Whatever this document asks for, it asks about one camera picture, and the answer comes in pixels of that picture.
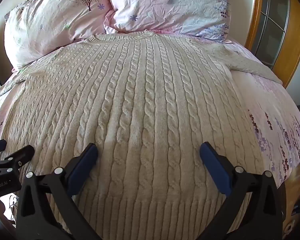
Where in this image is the pink lavender-print pillow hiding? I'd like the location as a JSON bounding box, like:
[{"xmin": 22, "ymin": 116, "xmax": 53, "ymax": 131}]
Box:
[{"xmin": 104, "ymin": 0, "xmax": 232, "ymax": 43}]

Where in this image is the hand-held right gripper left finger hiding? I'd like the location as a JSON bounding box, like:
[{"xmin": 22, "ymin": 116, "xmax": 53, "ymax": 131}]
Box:
[{"xmin": 15, "ymin": 143, "xmax": 102, "ymax": 240}]

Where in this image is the cream cable-knit sweater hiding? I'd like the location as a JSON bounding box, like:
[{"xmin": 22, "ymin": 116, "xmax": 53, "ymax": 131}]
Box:
[{"xmin": 0, "ymin": 29, "xmax": 283, "ymax": 240}]

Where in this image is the pink floral bed sheet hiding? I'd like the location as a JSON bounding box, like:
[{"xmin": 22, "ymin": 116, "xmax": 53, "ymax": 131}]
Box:
[{"xmin": 0, "ymin": 29, "xmax": 300, "ymax": 188}]

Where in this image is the wooden glass-panel door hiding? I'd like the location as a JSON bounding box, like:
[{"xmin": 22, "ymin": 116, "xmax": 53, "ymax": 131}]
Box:
[{"xmin": 245, "ymin": 0, "xmax": 300, "ymax": 88}]

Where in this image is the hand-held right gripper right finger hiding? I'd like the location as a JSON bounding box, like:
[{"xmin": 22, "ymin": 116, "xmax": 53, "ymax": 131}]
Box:
[{"xmin": 197, "ymin": 142, "xmax": 283, "ymax": 240}]

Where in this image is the pink tree-print pillow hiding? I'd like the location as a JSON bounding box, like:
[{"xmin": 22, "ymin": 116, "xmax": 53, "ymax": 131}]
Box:
[{"xmin": 4, "ymin": 0, "xmax": 119, "ymax": 69}]

